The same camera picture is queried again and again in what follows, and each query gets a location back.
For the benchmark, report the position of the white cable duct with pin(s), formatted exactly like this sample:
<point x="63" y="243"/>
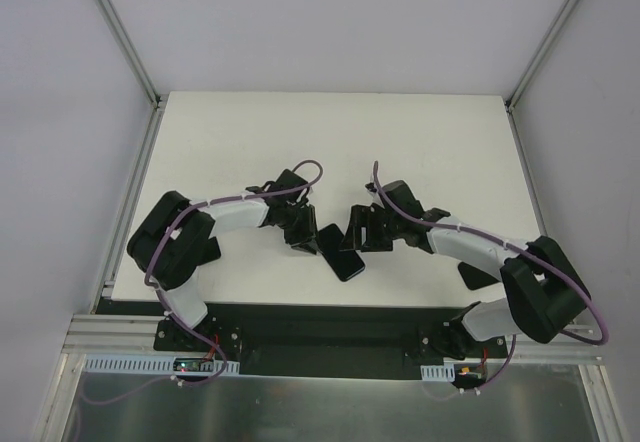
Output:
<point x="452" y="371"/>
<point x="157" y="365"/>

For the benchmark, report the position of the right aluminium table rail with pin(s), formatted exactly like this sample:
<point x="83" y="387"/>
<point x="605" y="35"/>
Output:
<point x="528" y="175"/>

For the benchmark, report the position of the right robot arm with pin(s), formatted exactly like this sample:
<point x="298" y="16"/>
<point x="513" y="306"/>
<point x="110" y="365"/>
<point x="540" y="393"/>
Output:
<point x="543" y="292"/>

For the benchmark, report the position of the aluminium table rail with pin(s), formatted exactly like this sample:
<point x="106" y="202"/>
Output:
<point x="124" y="217"/>
<point x="528" y="175"/>

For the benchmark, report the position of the right aluminium frame post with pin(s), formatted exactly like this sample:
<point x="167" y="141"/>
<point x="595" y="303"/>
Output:
<point x="542" y="51"/>

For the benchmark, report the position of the front aluminium rail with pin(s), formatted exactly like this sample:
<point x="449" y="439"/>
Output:
<point x="111" y="334"/>

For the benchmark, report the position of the left white cable duct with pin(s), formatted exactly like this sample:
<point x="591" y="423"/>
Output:
<point x="157" y="365"/>

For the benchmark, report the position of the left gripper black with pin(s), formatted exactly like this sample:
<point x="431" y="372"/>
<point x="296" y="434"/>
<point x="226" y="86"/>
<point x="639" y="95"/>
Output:
<point x="304" y="227"/>

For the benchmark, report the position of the left aluminium table rail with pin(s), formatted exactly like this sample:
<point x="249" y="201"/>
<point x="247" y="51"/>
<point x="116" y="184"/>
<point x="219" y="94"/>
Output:
<point x="124" y="217"/>

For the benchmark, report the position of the aluminium frame post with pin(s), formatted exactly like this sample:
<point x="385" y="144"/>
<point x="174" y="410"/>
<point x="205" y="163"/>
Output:
<point x="542" y="51"/>
<point x="129" y="52"/>

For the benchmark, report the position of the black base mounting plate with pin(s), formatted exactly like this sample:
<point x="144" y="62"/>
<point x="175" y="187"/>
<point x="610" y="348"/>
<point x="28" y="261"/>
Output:
<point x="385" y="343"/>

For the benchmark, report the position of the left aluminium frame post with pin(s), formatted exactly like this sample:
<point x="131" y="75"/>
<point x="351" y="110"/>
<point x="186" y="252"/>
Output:
<point x="129" y="52"/>

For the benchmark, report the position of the black phone case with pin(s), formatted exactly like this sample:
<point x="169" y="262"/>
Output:
<point x="329" y="240"/>

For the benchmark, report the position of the blue smartphone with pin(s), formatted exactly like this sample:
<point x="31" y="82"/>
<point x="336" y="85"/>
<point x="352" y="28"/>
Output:
<point x="349" y="266"/>

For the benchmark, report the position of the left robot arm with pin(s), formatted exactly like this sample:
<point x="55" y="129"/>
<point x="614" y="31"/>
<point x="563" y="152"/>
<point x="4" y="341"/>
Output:
<point x="179" y="235"/>

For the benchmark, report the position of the right white cable duct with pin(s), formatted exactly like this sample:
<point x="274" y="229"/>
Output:
<point x="452" y="371"/>

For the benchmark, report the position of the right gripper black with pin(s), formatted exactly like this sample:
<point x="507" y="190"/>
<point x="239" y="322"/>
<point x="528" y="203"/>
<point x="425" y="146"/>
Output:
<point x="370" y="227"/>

